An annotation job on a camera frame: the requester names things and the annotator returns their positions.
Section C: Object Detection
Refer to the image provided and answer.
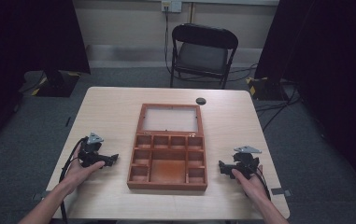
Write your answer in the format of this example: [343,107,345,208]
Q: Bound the black curtain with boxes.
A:
[0,0,92,157]
[253,0,356,200]

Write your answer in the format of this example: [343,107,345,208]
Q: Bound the grey table bracket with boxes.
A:
[32,189,52,202]
[270,187,292,198]

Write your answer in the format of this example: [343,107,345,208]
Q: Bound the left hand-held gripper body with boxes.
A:
[77,132,114,169]

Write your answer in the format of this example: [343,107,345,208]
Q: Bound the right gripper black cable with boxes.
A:
[253,172,272,202]

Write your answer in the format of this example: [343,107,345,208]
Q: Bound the black stand base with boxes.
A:
[30,69,81,98]
[246,77,291,101]

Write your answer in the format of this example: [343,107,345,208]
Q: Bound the black floor cables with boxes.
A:
[228,62,303,133]

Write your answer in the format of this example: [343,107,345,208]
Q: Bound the black wall cable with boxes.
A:
[164,6,175,76]

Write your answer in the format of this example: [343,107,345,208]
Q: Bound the person's right hand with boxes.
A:
[231,164,272,203]

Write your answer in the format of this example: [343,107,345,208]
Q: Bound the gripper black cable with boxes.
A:
[253,172,272,202]
[58,138,88,224]

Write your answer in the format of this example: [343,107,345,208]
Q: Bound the wooden compartment box with lid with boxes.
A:
[126,103,208,191]

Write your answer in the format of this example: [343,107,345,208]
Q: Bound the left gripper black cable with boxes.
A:
[58,138,88,224]

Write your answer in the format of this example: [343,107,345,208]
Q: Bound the person's left hand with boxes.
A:
[61,146,106,196]

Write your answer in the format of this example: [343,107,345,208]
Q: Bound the white wall outlet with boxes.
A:
[161,0,183,14]

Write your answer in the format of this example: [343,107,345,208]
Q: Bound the black folding chair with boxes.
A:
[169,22,239,91]

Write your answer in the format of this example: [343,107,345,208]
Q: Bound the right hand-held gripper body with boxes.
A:
[225,145,263,180]

